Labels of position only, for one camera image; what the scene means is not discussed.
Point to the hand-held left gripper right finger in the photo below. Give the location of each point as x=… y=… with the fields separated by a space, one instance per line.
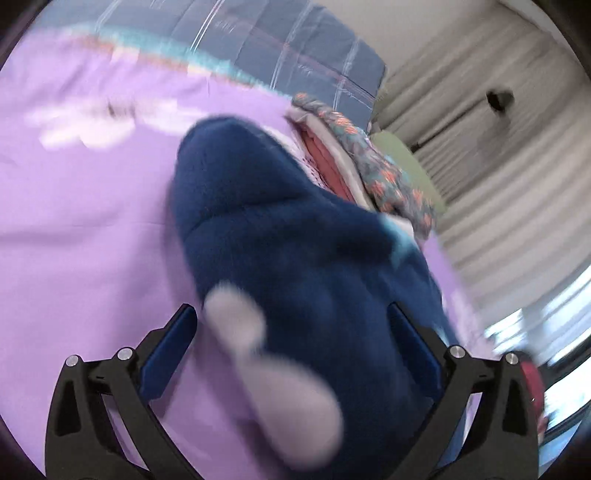
x=418 y=350

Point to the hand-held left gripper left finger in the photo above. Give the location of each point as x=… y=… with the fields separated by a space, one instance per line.
x=168 y=350

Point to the navy fleece star-print jacket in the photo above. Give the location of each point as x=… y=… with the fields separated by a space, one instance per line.
x=295 y=258

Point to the purple floral blanket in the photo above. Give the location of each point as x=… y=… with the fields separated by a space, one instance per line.
x=83 y=217

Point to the folded floral garment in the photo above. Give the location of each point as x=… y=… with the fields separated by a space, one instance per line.
x=383 y=175

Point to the green pillow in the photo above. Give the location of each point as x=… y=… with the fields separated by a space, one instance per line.
x=415 y=161

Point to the folded coral garment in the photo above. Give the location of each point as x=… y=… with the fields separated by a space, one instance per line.
x=330 y=170

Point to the black floor lamp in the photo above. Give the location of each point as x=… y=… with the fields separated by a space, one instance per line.
x=498 y=99

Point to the blue plaid pillow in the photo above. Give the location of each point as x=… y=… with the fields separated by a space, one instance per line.
x=258 y=50

